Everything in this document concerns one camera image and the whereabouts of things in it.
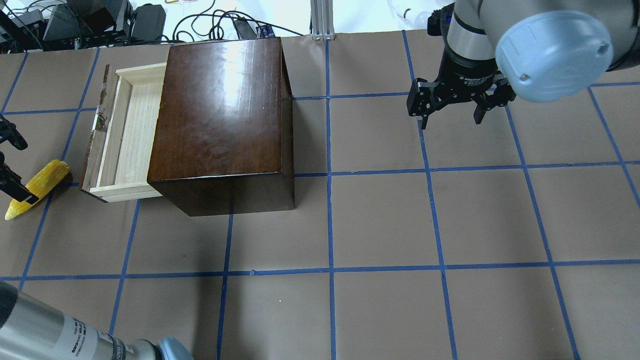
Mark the dark brown wooden drawer cabinet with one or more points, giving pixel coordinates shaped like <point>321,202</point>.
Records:
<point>223,142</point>

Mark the black power adapter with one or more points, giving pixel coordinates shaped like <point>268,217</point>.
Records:
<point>148,24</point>

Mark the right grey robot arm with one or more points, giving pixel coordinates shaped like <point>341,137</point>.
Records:
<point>495,51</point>

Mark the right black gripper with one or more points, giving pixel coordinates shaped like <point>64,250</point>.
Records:
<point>469,75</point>

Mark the light wood drawer box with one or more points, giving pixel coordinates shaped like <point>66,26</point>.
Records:
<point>117,161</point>

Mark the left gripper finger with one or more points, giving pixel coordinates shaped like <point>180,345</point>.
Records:
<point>9,132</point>
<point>10,184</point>

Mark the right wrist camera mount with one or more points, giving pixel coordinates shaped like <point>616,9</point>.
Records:
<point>439,21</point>

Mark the aluminium frame post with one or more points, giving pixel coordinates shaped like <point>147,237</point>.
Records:
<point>322,20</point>

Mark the yellow corn cob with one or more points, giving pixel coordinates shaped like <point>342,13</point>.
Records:
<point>39,186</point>

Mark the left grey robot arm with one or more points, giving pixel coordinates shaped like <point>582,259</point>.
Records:
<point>33,330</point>

